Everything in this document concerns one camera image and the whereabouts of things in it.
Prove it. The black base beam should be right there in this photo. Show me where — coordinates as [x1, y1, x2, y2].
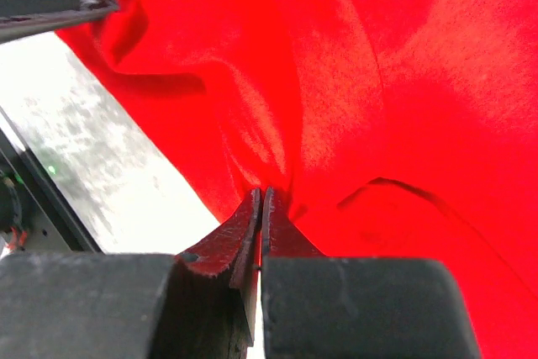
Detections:
[1, 112, 102, 252]

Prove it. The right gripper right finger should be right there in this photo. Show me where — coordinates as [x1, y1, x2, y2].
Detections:
[261, 188, 480, 358]

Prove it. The red t shirt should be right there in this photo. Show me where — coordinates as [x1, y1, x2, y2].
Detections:
[59, 0, 537, 358]

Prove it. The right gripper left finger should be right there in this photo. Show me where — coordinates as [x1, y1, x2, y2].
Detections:
[1, 189, 261, 358]

